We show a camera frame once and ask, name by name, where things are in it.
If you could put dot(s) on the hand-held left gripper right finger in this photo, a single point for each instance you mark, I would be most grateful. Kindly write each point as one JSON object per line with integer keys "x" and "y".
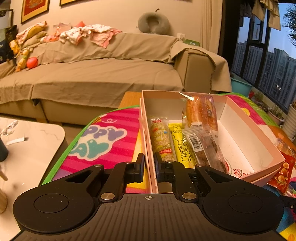
{"x": 161, "y": 171}

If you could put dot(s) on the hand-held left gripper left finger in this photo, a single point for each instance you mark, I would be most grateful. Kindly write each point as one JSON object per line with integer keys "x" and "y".
{"x": 138, "y": 169}

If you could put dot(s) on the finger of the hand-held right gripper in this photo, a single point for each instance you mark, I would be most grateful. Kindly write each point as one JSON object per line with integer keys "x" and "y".
{"x": 290, "y": 202}

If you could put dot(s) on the red snack packet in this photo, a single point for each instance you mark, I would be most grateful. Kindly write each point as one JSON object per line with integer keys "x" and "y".
{"x": 284, "y": 171}

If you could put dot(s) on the orange-red snack stick packet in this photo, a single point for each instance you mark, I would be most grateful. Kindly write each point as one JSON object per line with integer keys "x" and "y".
{"x": 161, "y": 139}

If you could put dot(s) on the yellow cheese bar packet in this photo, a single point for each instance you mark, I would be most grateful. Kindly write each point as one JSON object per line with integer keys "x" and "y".
{"x": 180, "y": 143}

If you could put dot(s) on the clear nut bar packet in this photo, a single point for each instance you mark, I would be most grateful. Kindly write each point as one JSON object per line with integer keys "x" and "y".
{"x": 203, "y": 146}

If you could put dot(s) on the clear bread packet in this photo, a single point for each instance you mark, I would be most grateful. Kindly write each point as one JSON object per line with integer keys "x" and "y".
{"x": 193, "y": 111}
{"x": 209, "y": 113}

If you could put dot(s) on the pink cardboard box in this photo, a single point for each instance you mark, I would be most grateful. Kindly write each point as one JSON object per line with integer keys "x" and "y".
{"x": 242, "y": 139}

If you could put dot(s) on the colourful cartoon play mat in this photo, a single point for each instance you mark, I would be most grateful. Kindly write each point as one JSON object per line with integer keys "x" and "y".
{"x": 111, "y": 143}

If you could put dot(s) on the white ribbed plant pot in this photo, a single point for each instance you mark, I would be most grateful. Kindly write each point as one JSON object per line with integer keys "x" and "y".
{"x": 290, "y": 120}

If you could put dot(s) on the pink plant pot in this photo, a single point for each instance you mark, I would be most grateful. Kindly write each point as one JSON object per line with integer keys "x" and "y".
{"x": 275, "y": 118}

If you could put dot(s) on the beige sofa cover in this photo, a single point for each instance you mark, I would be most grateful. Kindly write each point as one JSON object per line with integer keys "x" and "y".
{"x": 104, "y": 74}

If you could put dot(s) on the white marble coffee table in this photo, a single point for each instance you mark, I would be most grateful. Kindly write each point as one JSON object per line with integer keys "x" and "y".
{"x": 34, "y": 150}

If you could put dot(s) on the beige sofa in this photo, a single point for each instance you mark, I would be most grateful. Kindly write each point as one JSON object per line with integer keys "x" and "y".
{"x": 198, "y": 69}

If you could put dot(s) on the small potted plant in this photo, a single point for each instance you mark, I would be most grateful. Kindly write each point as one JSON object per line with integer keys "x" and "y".
{"x": 256, "y": 97}

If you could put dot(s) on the teal plastic basin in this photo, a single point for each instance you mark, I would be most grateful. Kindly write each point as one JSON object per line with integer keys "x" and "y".
{"x": 240, "y": 87}

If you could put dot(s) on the white paper strip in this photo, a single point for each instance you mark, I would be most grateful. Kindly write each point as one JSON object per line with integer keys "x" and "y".
{"x": 15, "y": 141}

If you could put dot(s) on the green digital clock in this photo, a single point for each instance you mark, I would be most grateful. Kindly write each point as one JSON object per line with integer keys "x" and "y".
{"x": 190, "y": 42}

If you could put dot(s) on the wooden stick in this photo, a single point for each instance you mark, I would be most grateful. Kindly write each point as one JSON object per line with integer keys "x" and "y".
{"x": 3, "y": 173}

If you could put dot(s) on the crumpled silver wrapper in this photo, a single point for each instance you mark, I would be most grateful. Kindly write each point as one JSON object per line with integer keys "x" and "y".
{"x": 9, "y": 128}

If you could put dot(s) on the dark cup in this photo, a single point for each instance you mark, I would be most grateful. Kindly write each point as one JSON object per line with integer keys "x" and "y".
{"x": 3, "y": 150}

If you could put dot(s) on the pink white clothes pile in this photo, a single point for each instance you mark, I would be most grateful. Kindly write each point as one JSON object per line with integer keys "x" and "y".
{"x": 92, "y": 34}

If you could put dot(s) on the grey neck pillow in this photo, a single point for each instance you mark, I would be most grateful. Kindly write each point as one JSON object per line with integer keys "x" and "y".
{"x": 145, "y": 25}

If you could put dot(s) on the orange ball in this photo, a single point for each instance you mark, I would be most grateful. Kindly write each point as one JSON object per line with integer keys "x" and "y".
{"x": 32, "y": 63}

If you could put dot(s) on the dark curtain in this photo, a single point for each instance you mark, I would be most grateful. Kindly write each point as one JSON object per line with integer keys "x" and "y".
{"x": 229, "y": 34}

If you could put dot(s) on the small pink object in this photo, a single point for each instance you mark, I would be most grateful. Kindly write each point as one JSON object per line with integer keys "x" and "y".
{"x": 81, "y": 24}

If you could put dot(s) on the beige curtain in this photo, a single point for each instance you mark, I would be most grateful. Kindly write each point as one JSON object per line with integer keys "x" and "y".
{"x": 211, "y": 23}

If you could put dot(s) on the yellow plush toy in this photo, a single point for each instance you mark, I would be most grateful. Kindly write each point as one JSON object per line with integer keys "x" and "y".
{"x": 22, "y": 60}

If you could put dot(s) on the clear plastic box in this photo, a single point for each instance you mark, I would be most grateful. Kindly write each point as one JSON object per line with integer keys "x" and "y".
{"x": 61, "y": 27}

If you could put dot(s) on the cream floral quilt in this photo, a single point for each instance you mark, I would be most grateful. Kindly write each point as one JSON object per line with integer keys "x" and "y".
{"x": 32, "y": 32}

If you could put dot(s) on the wide red framed picture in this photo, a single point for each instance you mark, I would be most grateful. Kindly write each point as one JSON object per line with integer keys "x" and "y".
{"x": 92, "y": 1}

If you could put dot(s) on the black bag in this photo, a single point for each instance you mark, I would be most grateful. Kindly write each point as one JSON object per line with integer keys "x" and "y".
{"x": 4, "y": 53}

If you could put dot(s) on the palm plant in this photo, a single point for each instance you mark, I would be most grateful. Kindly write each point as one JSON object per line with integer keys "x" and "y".
{"x": 291, "y": 20}

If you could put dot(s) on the hanging beige cloth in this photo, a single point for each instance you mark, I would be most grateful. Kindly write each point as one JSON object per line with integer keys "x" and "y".
{"x": 274, "y": 16}

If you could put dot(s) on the black framed board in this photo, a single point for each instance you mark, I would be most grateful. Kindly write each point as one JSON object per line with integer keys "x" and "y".
{"x": 10, "y": 32}

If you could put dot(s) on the narrow red framed picture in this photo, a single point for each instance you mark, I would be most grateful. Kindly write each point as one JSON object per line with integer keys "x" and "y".
{"x": 34, "y": 9}

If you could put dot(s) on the white wall socket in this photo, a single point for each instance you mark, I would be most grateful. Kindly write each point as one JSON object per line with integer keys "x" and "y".
{"x": 180, "y": 36}

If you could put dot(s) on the black window frame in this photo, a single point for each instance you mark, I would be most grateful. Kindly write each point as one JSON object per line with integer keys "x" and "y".
{"x": 263, "y": 58}

